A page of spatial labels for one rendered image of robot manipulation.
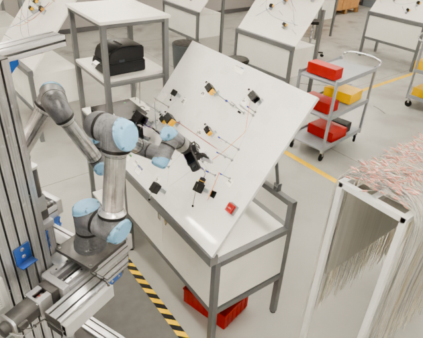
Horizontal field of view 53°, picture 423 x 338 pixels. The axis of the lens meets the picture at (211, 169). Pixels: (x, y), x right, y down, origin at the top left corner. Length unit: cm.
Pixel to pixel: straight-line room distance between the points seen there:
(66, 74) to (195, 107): 274
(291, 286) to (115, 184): 209
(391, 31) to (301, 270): 624
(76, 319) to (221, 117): 141
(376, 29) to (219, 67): 661
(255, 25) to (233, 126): 439
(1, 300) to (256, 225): 149
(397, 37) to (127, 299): 716
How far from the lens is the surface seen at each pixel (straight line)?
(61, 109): 207
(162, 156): 195
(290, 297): 340
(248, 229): 266
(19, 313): 189
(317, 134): 525
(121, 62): 304
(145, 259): 358
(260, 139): 236
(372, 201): 197
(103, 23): 282
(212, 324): 280
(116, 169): 167
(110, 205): 174
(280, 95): 241
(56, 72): 523
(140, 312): 323
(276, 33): 648
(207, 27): 810
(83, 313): 189
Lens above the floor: 250
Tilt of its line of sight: 32 degrees down
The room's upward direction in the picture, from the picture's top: 3 degrees clockwise
